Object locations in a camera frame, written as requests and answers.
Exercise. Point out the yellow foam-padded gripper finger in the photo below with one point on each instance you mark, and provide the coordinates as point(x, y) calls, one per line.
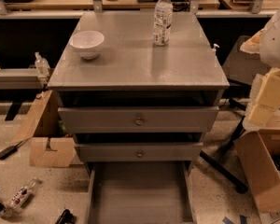
point(264, 98)

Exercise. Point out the grey bottom drawer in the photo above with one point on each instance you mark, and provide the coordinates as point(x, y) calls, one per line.
point(156, 192)

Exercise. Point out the grey drawer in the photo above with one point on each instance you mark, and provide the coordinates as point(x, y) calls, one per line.
point(156, 192)
point(138, 152)
point(138, 120)

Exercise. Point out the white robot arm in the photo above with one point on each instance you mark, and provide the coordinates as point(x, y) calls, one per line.
point(265, 43)

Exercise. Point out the grey middle drawer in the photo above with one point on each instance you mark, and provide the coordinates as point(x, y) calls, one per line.
point(138, 152)

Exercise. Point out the grey top drawer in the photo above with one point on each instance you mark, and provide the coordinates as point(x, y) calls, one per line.
point(138, 120)

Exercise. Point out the black folding side table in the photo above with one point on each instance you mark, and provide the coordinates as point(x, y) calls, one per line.
point(240, 68)

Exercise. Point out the open cardboard box right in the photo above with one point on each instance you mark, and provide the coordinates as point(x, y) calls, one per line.
point(255, 150)

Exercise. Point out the white pump dispenser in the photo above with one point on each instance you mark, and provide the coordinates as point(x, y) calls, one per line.
point(215, 48)

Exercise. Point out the clear plastic water bottle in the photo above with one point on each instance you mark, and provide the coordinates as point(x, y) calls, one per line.
point(163, 15)

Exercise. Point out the white ceramic bowl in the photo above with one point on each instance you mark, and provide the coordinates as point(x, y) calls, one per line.
point(87, 44)

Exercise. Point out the cardboard box left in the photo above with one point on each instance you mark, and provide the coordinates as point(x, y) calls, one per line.
point(48, 146)

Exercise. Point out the small clear bottle on shelf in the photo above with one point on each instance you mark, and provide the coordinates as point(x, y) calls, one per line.
point(41, 65)

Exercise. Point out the black object bottom floor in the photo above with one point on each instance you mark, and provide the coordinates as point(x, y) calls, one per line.
point(66, 217)

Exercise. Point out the grey low shelf left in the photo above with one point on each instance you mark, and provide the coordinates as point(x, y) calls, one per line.
point(19, 79)

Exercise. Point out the black power adapter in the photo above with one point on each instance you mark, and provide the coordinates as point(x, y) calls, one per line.
point(10, 150)

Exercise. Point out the plastic bottle on floor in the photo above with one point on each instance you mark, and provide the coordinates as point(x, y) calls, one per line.
point(16, 203)

